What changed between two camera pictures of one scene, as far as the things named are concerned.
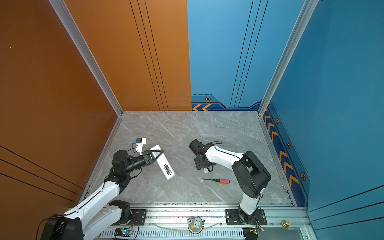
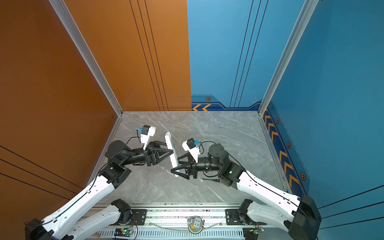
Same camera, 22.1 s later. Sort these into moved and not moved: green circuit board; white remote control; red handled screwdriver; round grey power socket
Moved: white remote control
Not moved: red handled screwdriver; round grey power socket; green circuit board
